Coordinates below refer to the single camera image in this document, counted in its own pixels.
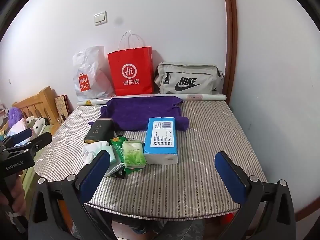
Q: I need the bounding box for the panda plush toy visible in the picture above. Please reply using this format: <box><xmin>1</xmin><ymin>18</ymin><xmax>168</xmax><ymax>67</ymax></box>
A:
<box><xmin>26</xmin><ymin>116</ymin><xmax>49</xmax><ymax>136</ymax></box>

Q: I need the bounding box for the person's left hand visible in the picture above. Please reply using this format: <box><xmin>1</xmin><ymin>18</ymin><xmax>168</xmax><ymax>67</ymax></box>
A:
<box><xmin>10</xmin><ymin>171</ymin><xmax>26</xmax><ymax>216</ymax></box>

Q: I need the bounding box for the green snack packet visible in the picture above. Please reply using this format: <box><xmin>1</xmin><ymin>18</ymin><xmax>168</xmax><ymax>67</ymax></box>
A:
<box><xmin>111</xmin><ymin>136</ymin><xmax>141</xmax><ymax>175</ymax></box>

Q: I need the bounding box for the blue tissue box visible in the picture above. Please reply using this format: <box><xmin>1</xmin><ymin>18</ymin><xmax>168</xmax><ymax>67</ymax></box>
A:
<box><xmin>144</xmin><ymin>118</ymin><xmax>178</xmax><ymax>165</ymax></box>

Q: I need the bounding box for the purple plush toy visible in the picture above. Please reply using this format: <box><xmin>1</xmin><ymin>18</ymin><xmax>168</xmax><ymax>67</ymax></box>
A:
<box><xmin>8</xmin><ymin>107</ymin><xmax>24</xmax><ymax>128</ymax></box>

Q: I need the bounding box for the wooden door frame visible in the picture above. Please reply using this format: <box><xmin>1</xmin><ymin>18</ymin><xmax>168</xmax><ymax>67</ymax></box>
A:
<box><xmin>222</xmin><ymin>0</ymin><xmax>238</xmax><ymax>104</ymax></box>

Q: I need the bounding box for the green tissue pack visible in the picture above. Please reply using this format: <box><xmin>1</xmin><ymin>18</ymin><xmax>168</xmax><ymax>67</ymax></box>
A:
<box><xmin>123</xmin><ymin>140</ymin><xmax>146</xmax><ymax>169</ymax></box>

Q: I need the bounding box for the wooden headboard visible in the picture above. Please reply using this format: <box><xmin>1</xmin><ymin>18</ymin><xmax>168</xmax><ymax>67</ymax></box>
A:
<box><xmin>12</xmin><ymin>86</ymin><xmax>60</xmax><ymax>128</ymax></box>

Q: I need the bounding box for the beige Nike bag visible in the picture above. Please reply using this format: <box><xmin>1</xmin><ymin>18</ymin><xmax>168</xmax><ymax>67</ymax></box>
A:
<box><xmin>155</xmin><ymin>62</ymin><xmax>224</xmax><ymax>94</ymax></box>

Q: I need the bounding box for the dark green tea tin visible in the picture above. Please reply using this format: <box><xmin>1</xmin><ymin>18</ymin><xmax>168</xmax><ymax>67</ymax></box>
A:
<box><xmin>84</xmin><ymin>118</ymin><xmax>115</xmax><ymax>144</ymax></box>

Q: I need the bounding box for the red Haidilao paper bag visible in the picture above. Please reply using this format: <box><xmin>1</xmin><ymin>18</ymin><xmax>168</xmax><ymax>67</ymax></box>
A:
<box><xmin>107</xmin><ymin>44</ymin><xmax>154</xmax><ymax>96</ymax></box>

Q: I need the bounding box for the white wall switch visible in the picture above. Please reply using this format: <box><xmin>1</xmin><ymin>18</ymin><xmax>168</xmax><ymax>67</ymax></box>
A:
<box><xmin>93</xmin><ymin>11</ymin><xmax>107</xmax><ymax>26</ymax></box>

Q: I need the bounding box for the rolled patterned paper tube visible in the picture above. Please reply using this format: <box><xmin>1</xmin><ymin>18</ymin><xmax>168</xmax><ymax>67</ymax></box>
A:
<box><xmin>77</xmin><ymin>94</ymin><xmax>227</xmax><ymax>106</ymax></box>

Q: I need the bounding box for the white Miniso plastic bag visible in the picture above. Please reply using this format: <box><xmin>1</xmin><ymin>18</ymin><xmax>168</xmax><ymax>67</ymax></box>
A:
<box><xmin>73</xmin><ymin>46</ymin><xmax>114</xmax><ymax>102</ymax></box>

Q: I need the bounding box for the purple towel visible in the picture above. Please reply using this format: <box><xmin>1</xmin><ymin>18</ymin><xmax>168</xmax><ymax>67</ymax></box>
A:
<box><xmin>100</xmin><ymin>97</ymin><xmax>189</xmax><ymax>131</ymax></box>

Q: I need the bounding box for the striped mattress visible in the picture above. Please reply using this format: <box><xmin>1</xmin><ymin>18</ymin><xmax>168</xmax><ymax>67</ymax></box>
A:
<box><xmin>34</xmin><ymin>101</ymin><xmax>267</xmax><ymax>220</ymax></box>

